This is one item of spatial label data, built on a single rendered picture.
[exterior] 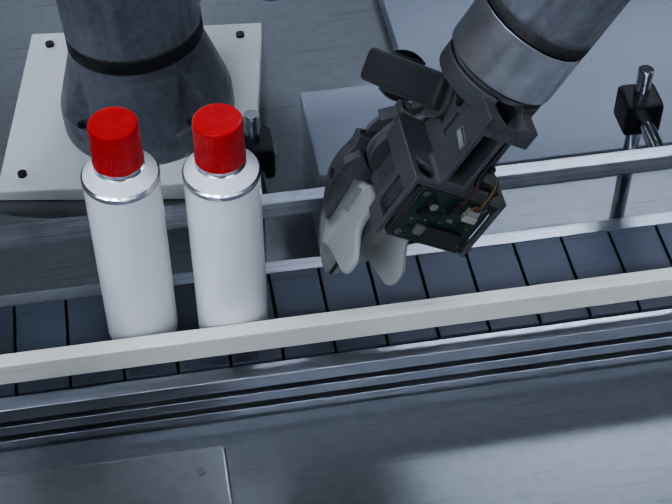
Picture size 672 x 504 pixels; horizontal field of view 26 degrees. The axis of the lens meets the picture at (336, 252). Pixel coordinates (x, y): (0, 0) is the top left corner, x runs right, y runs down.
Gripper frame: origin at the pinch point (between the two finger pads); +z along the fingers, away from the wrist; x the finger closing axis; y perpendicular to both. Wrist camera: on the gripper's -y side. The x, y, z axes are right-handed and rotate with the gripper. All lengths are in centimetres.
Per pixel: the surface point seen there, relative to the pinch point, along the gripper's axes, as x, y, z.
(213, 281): -9.0, 3.3, 2.7
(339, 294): 3.0, -0.6, 4.5
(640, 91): 19.4, -8.5, -16.2
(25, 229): -20.1, -3.4, 8.5
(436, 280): 9.5, -0.7, 0.8
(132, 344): -12.2, 4.5, 9.3
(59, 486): -15.6, 13.0, 15.3
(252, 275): -6.6, 3.2, 1.3
